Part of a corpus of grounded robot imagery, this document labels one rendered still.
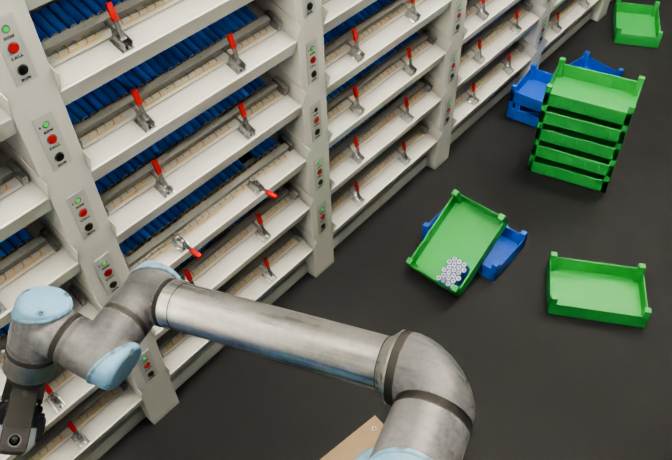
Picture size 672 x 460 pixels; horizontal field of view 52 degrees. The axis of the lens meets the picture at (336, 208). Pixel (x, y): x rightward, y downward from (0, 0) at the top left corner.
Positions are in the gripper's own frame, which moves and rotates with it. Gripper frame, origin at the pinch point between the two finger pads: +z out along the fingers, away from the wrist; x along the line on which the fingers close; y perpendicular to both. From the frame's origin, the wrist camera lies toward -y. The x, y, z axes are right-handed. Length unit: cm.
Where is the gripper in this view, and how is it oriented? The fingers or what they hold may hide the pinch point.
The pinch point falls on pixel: (10, 452)
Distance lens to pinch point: 152.1
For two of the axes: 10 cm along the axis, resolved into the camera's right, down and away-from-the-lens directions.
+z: -3.5, 8.2, 4.5
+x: -9.2, -2.1, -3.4
